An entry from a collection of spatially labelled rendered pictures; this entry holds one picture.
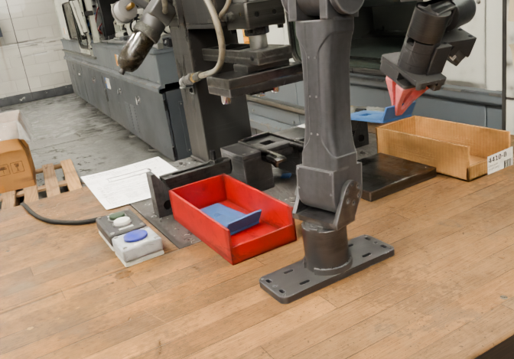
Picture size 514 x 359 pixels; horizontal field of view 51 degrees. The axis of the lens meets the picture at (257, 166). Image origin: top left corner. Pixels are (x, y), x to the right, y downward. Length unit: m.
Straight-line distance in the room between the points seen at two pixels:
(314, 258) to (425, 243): 0.19
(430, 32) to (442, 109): 0.71
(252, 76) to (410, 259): 0.47
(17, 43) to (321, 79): 9.61
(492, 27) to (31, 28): 9.24
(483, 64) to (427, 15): 0.62
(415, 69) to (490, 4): 0.56
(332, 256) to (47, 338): 0.39
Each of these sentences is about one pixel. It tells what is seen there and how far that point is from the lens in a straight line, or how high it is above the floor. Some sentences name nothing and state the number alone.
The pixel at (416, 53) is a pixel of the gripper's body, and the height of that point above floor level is 1.16.
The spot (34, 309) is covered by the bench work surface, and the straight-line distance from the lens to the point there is 0.87.
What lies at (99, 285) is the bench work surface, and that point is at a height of 0.90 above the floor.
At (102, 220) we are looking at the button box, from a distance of 1.04.
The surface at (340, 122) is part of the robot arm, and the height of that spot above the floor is 1.11.
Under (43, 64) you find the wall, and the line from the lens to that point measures 10.25.
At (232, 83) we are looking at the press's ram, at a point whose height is 1.13.
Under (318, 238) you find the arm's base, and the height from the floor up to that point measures 0.97.
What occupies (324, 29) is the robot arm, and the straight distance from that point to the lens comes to 0.69.
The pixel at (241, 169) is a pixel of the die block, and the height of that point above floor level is 0.96.
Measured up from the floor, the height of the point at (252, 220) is 0.92.
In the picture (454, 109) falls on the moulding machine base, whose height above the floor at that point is 0.91.
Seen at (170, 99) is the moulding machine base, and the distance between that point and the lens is 4.22.
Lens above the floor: 1.29
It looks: 18 degrees down
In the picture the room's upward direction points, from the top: 8 degrees counter-clockwise
